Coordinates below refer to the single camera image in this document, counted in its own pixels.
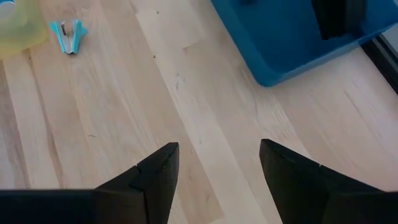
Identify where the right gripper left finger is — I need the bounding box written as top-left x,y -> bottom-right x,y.
94,141 -> 180,224

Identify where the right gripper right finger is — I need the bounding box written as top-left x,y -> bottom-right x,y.
259,138 -> 383,224

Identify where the blue plastic bin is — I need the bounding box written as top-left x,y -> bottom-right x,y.
210,0 -> 398,88

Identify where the black stapler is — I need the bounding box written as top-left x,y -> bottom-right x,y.
311,0 -> 368,41

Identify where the yellow translucent plastic bin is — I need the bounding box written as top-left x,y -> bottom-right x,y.
0,0 -> 50,60

